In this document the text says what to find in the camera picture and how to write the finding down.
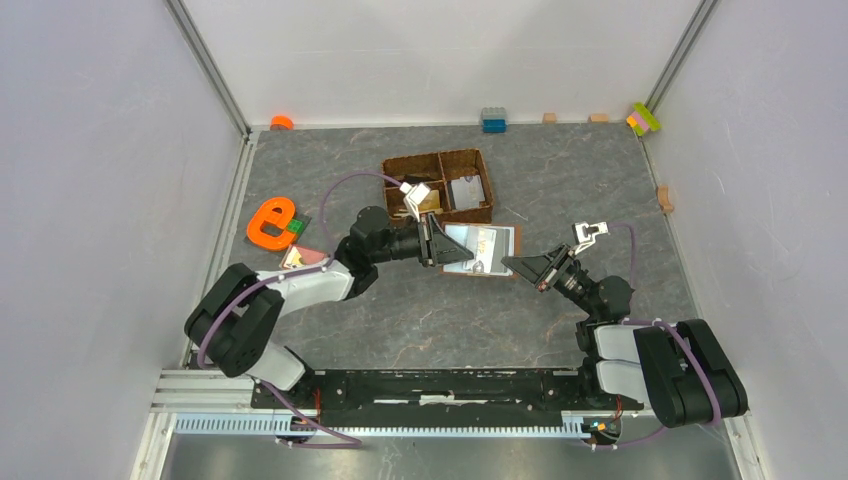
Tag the blue grey toy brick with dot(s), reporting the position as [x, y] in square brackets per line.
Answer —
[493, 120]

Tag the white cards in basket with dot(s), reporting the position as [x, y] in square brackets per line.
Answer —
[467, 192]

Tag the pink card on table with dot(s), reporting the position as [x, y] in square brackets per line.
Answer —
[298, 256]

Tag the brown wicker divided basket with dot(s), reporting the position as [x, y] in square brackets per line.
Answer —
[448, 165]

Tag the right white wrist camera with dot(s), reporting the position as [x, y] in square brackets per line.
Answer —
[586, 235]

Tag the green toy block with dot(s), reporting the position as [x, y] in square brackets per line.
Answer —
[297, 225]

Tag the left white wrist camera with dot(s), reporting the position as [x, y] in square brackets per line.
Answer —
[414, 196]

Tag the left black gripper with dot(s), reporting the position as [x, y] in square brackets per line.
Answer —
[435, 246]

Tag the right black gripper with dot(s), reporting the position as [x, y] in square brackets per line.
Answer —
[541, 270]

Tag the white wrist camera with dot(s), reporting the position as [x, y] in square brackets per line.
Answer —
[414, 196]
[586, 235]

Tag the wooden arch block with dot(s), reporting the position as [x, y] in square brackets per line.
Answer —
[664, 200]

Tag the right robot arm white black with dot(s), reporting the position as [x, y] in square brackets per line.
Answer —
[677, 369]

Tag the white VIP card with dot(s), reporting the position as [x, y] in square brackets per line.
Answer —
[490, 245]

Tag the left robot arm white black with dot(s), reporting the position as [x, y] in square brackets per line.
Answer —
[233, 323]

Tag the black card in basket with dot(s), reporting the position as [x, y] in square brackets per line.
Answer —
[412, 179]

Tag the orange plastic letter toy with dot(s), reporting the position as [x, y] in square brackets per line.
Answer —
[268, 228]

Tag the green pink yellow brick stack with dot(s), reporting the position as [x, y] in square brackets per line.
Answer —
[642, 121]

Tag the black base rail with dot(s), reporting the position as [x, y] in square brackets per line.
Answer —
[451, 398]

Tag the brown leather card holder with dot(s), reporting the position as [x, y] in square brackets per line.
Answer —
[458, 231]

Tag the gold card in basket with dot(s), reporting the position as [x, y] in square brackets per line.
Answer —
[431, 203]

